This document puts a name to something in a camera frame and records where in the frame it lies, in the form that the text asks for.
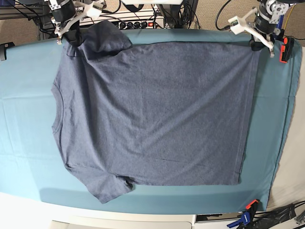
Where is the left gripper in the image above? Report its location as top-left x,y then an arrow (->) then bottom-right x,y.
249,10 -> 284,51

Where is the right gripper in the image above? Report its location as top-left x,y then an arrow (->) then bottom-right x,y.
51,4 -> 82,46

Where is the grey-blue T-shirt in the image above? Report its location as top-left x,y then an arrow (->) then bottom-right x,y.
51,21 -> 260,203

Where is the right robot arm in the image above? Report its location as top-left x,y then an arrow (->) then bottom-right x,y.
47,0 -> 82,47

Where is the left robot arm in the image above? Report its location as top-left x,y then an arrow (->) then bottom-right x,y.
251,0 -> 304,43

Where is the orange black clamp top right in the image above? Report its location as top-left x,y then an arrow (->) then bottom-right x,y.
279,37 -> 295,63

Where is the black clamp left edge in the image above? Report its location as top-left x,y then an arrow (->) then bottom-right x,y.
0,42 -> 15,61

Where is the white power strip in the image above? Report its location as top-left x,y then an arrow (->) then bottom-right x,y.
80,14 -> 166,30

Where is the teal table cloth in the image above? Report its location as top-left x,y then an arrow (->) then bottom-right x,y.
0,39 -> 302,214

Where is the orange blue clamp bottom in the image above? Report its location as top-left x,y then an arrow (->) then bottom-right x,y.
227,199 -> 259,229

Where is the black bag bottom right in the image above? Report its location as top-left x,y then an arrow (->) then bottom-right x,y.
247,201 -> 305,229

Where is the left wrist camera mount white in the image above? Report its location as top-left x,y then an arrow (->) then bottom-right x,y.
228,7 -> 275,57

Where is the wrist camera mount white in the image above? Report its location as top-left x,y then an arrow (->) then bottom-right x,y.
228,7 -> 275,57
49,0 -> 107,45

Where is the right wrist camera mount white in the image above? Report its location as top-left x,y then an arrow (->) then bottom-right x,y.
49,0 -> 107,45

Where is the yellow cable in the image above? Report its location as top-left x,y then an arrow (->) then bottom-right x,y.
285,4 -> 294,31

